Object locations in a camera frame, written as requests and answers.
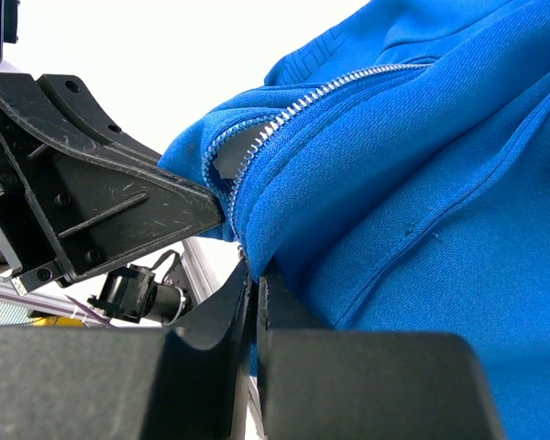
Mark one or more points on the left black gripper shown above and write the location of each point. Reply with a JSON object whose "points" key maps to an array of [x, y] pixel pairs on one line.
{"points": [[79, 196]]}

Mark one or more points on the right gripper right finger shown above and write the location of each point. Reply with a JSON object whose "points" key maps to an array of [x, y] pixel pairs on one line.
{"points": [[316, 383]]}

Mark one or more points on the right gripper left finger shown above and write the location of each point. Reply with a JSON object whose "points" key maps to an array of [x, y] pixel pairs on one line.
{"points": [[189, 381]]}

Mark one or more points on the blue zip jacket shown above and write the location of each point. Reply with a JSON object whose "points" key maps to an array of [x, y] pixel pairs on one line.
{"points": [[397, 168]]}

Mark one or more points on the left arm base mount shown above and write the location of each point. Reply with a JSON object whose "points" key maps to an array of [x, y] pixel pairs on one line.
{"points": [[158, 293]]}

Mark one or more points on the aluminium table front rail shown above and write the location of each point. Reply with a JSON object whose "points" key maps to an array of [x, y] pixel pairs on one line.
{"points": [[198, 270]]}

